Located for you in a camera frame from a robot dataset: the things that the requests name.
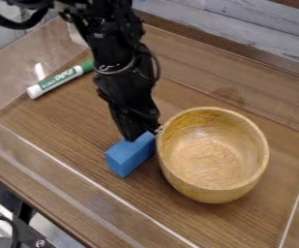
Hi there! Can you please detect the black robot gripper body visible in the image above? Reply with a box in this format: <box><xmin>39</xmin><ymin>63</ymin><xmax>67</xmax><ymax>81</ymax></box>
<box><xmin>94</xmin><ymin>67</ymin><xmax>159</xmax><ymax>114</ymax></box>

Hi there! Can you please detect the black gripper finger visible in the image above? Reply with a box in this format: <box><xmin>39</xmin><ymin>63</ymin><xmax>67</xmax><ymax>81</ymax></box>
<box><xmin>109</xmin><ymin>103</ymin><xmax>149</xmax><ymax>141</ymax></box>
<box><xmin>137</xmin><ymin>113</ymin><xmax>162</xmax><ymax>135</ymax></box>

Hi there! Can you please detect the blue foam block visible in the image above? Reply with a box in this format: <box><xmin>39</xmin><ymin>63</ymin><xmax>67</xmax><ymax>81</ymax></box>
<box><xmin>106</xmin><ymin>132</ymin><xmax>155</xmax><ymax>178</ymax></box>

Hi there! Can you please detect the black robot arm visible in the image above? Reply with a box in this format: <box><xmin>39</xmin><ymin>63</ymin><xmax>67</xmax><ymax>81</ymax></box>
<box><xmin>0</xmin><ymin>0</ymin><xmax>161</xmax><ymax>141</ymax></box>

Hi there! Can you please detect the light wooden bowl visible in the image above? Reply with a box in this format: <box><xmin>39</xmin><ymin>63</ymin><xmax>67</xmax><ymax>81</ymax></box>
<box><xmin>157</xmin><ymin>107</ymin><xmax>270</xmax><ymax>203</ymax></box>

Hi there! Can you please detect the green white dry-erase marker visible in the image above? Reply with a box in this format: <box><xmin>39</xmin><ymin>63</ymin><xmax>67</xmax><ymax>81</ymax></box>
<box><xmin>26</xmin><ymin>59</ymin><xmax>94</xmax><ymax>99</ymax></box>

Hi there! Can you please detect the black metal stand base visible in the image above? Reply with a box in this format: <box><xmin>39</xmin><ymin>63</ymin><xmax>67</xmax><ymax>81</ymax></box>
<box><xmin>13</xmin><ymin>219</ymin><xmax>58</xmax><ymax>248</ymax></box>

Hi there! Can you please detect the clear acrylic front wall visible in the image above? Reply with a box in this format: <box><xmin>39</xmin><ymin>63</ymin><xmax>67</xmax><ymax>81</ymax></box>
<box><xmin>0</xmin><ymin>124</ymin><xmax>199</xmax><ymax>248</ymax></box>

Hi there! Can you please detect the black cable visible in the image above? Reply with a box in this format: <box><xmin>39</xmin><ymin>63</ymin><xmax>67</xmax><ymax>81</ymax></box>
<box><xmin>0</xmin><ymin>214</ymin><xmax>21</xmax><ymax>248</ymax></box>

